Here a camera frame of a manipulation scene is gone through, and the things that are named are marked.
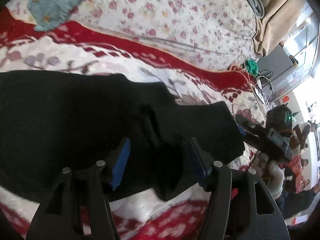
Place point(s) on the black pants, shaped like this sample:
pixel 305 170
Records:
pixel 52 120

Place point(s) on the white gloved right hand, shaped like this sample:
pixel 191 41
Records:
pixel 270 172

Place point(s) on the floral quilt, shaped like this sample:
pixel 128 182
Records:
pixel 211 34

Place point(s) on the beige curtain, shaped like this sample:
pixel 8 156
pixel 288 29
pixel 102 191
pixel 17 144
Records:
pixel 280 16

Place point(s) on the green yarn bundle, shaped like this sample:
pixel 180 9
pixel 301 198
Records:
pixel 252 67

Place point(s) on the dark sleeved right forearm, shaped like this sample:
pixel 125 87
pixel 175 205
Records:
pixel 291 204

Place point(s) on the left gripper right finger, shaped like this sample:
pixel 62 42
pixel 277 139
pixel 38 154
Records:
pixel 216 178

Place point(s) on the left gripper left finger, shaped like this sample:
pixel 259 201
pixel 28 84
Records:
pixel 105 176

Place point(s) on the red white floral blanket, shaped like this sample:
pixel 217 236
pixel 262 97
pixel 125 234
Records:
pixel 74 51

